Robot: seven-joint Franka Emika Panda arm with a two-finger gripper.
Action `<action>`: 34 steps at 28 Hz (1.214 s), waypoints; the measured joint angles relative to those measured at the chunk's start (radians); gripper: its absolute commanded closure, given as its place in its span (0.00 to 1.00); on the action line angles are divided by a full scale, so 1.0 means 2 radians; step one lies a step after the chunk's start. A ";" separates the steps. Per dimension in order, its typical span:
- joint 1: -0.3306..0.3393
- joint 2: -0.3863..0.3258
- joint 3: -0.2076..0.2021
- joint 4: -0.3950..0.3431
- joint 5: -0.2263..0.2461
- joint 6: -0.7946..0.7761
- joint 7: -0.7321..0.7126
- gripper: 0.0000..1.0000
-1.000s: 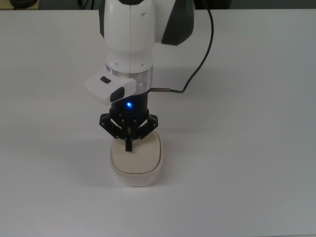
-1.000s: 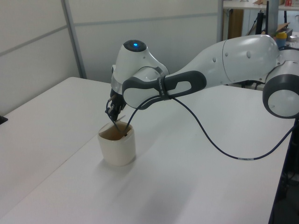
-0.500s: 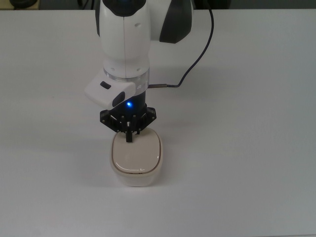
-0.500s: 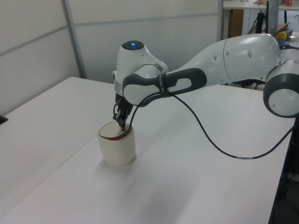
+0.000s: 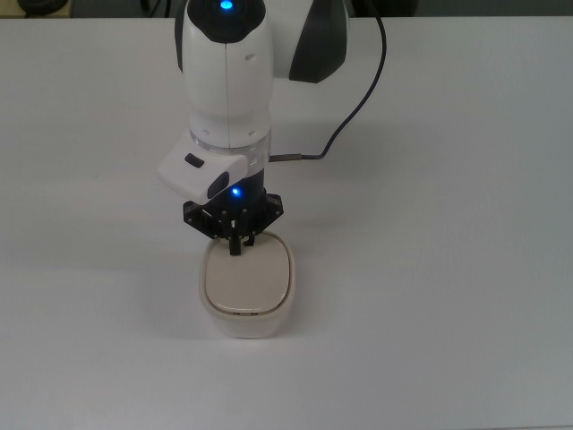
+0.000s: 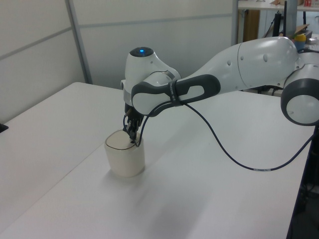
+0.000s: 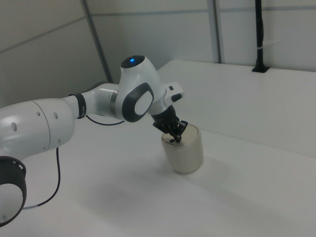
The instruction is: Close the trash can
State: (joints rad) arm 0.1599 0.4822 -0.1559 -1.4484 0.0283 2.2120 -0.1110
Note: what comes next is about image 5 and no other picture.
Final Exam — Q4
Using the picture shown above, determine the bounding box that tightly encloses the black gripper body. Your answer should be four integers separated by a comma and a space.
210, 165, 270, 225

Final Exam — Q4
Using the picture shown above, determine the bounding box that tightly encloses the beige trash can lid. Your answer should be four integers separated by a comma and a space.
204, 236, 292, 314

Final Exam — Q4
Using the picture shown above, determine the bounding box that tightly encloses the small white trash can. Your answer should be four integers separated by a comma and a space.
199, 231, 297, 340

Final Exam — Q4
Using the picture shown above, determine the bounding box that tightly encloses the black object on wooden desk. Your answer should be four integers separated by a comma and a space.
16, 0, 73, 13

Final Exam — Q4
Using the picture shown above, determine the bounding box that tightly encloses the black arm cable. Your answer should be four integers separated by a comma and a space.
268, 13, 388, 163

